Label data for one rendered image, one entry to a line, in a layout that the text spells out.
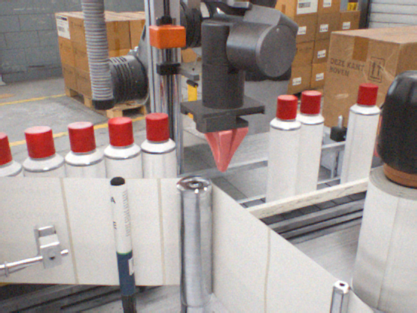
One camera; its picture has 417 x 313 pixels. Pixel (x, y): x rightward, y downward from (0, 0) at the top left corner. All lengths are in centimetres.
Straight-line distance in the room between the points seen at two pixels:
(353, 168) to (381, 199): 37
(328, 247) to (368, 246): 19
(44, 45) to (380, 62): 540
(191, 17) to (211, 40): 73
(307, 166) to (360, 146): 12
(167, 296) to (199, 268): 12
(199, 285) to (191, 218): 9
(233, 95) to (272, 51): 9
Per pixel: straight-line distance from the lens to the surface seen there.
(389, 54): 114
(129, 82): 170
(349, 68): 124
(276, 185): 74
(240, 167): 75
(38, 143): 58
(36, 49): 619
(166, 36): 66
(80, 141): 58
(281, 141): 71
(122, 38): 408
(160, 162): 61
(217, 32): 54
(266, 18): 50
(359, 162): 85
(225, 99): 55
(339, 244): 71
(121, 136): 59
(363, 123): 82
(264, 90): 331
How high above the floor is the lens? 127
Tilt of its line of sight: 24 degrees down
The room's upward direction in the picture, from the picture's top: straight up
